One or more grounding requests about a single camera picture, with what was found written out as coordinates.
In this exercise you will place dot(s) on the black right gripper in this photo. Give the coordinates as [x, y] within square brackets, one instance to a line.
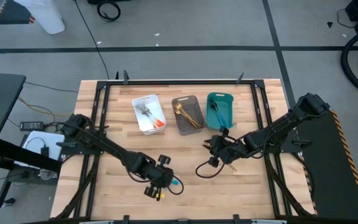
[228, 149]

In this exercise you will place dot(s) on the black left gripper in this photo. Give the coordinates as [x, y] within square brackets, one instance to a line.
[162, 178]

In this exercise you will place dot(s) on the wooden stick utensil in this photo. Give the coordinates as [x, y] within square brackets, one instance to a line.
[233, 168]

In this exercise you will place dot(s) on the grey translucent plastic bin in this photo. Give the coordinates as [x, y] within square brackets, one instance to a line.
[194, 109]

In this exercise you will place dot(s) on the teal plastic bin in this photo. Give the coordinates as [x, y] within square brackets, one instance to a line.
[227, 105]

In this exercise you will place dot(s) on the white plastic bin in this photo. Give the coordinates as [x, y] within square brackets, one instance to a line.
[157, 107]

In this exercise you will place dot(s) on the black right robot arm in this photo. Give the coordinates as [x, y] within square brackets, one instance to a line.
[278, 127]

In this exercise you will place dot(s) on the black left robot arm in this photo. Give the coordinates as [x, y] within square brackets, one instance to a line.
[110, 146]

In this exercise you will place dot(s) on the white flat box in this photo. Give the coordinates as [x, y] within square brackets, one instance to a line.
[53, 140]

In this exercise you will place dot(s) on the small black charger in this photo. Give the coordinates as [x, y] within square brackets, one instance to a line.
[44, 151]

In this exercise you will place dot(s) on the large hazard-edged black mat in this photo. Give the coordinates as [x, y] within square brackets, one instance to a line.
[331, 174]

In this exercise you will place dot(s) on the black power adapter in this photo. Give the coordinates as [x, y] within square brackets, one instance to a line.
[32, 125]

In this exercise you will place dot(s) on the white plastic bag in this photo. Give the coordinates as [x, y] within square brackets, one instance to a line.
[47, 18]

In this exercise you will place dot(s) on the small hazard-striped black mat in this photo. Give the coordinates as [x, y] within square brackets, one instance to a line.
[12, 14]

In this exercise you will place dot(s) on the black metal cage frame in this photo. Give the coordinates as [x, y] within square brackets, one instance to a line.
[182, 82]

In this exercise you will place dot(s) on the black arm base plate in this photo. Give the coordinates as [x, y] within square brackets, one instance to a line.
[73, 151]
[294, 146]

